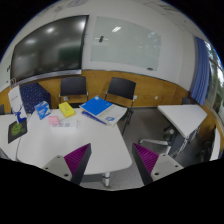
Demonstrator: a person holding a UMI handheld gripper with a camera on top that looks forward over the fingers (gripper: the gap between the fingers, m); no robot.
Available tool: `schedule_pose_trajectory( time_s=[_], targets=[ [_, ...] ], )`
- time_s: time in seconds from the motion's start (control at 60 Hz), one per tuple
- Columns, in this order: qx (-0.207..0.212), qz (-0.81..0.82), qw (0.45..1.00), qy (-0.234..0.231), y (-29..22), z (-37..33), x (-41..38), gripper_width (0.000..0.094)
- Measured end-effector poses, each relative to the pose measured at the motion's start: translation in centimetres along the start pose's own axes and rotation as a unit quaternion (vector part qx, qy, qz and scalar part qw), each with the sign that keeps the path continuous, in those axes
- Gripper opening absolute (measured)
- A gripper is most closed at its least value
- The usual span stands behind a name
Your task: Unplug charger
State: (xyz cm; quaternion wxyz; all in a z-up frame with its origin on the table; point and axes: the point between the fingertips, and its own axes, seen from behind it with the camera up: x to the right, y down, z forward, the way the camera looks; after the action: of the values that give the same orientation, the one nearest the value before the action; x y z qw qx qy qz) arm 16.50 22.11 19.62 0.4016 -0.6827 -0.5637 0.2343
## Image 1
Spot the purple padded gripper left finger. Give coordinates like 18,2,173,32
43,143,92,185

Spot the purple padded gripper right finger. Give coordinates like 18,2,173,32
132,143,182,185

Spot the white table near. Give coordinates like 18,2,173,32
17,108,132,186

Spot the white flat packet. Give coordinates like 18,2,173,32
51,121,79,131

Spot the pink sticky note pad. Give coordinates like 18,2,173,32
48,116,59,125

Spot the yellow box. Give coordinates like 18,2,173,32
59,102,75,118

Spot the white table right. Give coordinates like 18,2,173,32
139,104,208,158

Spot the blue and white box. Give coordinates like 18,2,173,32
35,101,51,119

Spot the white book under notebook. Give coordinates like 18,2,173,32
82,105,127,127

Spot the blue notebook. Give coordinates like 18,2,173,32
80,96,112,116

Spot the black tablet with green picture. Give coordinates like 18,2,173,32
8,120,27,143

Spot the black chair left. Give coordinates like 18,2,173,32
59,76,88,108

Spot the black chair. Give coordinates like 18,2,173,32
106,77,136,132
59,76,88,108

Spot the dark blue dotted bag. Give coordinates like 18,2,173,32
20,83,51,114

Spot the black chair right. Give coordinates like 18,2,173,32
106,77,136,132

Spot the blue curtain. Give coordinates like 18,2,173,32
191,38,210,105

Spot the white paper shopping bag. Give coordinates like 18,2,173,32
8,78,27,123

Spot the large black wall screen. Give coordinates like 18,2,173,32
10,15,89,82

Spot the glass whiteboard on wall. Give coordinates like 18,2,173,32
91,16,161,71

